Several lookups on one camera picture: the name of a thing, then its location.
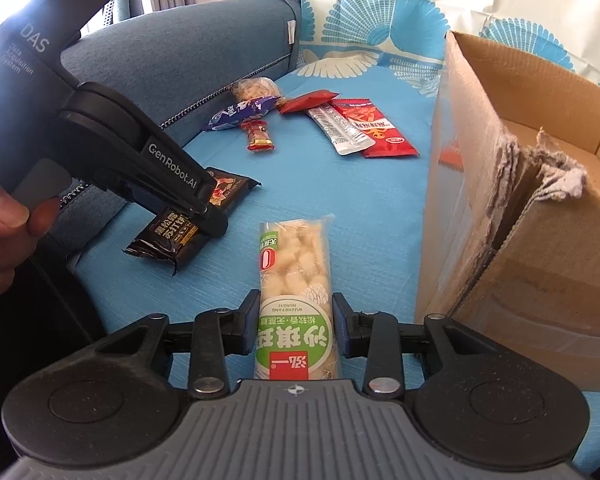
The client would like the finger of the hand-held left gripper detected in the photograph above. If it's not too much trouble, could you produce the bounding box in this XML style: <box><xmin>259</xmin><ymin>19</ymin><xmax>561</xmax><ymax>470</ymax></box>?
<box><xmin>166</xmin><ymin>194</ymin><xmax>230</xmax><ymax>237</ymax></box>

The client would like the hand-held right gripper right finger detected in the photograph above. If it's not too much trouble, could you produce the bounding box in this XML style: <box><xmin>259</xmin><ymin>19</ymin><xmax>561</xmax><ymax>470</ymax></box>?
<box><xmin>332</xmin><ymin>290</ymin><xmax>492</xmax><ymax>397</ymax></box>

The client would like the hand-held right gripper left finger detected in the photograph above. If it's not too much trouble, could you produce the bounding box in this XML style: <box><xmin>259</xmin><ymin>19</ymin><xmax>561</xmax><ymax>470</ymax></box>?
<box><xmin>97</xmin><ymin>289</ymin><xmax>262</xmax><ymax>398</ymax></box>

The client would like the dark brown snack packet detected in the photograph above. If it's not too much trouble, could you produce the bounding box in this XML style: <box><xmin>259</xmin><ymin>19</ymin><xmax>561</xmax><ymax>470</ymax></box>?
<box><xmin>125</xmin><ymin>205</ymin><xmax>217</xmax><ymax>277</ymax></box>

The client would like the green and white snack bar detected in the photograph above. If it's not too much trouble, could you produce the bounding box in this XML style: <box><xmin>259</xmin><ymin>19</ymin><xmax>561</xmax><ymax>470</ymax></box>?
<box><xmin>255</xmin><ymin>214</ymin><xmax>344</xmax><ymax>382</ymax></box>

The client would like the purple snack packet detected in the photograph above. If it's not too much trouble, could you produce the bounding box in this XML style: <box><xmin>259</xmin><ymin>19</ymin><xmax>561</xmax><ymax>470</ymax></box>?
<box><xmin>202</xmin><ymin>96</ymin><xmax>281</xmax><ymax>133</ymax></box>

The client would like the cardboard box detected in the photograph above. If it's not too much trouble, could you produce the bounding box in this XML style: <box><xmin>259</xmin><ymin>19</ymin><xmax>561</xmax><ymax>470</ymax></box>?
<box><xmin>414</xmin><ymin>30</ymin><xmax>600</xmax><ymax>367</ymax></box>

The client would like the clear bag of brown snacks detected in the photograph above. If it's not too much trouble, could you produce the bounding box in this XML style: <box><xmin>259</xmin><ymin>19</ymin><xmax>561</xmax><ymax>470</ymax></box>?
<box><xmin>230</xmin><ymin>77</ymin><xmax>284</xmax><ymax>107</ymax></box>

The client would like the person's left hand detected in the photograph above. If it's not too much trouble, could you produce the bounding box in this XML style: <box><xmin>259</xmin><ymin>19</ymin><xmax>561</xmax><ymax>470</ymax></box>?
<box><xmin>0</xmin><ymin>157</ymin><xmax>62</xmax><ymax>307</ymax></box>

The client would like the dark peanut print snack packet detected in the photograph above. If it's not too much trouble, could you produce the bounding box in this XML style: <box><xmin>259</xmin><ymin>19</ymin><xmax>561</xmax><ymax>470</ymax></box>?
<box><xmin>202</xmin><ymin>166</ymin><xmax>261</xmax><ymax>210</ymax></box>

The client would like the small red snack packet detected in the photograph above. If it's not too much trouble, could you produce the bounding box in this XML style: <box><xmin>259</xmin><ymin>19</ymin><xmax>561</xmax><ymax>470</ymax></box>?
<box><xmin>240</xmin><ymin>120</ymin><xmax>277</xmax><ymax>152</ymax></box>

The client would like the blue fan print cloth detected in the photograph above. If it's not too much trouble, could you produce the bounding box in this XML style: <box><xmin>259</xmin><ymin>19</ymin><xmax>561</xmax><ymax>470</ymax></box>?
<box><xmin>70</xmin><ymin>0</ymin><xmax>600</xmax><ymax>480</ymax></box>

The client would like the blue sofa armrest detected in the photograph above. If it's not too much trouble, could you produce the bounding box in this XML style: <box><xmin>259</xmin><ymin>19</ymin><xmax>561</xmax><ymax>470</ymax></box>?
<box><xmin>45</xmin><ymin>0</ymin><xmax>348</xmax><ymax>271</ymax></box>

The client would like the flat red snack packet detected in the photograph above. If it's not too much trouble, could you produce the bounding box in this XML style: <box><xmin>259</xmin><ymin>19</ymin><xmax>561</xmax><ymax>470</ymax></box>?
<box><xmin>278</xmin><ymin>89</ymin><xmax>341</xmax><ymax>115</ymax></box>

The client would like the white stick snack packet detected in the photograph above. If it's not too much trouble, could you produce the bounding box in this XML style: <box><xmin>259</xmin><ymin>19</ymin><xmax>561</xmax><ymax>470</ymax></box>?
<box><xmin>307</xmin><ymin>104</ymin><xmax>376</xmax><ymax>156</ymax></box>

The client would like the large red snack packet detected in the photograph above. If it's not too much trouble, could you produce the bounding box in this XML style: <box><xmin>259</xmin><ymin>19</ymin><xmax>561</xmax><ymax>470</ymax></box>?
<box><xmin>330</xmin><ymin>99</ymin><xmax>420</xmax><ymax>159</ymax></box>

